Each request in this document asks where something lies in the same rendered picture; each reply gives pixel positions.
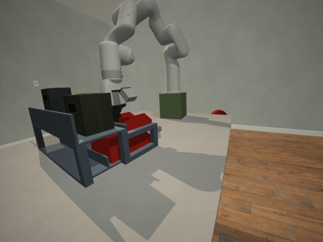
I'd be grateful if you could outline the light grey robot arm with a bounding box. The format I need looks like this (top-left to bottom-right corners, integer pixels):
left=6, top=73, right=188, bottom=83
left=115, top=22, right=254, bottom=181
left=99, top=0, right=189, bottom=102

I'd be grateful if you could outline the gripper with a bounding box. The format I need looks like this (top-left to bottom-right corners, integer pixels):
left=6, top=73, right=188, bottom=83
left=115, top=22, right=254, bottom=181
left=99, top=78, right=126, bottom=123

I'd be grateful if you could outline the grey metal shelf rack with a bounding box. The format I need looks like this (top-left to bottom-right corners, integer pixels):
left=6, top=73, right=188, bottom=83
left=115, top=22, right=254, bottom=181
left=28, top=107, right=162, bottom=188

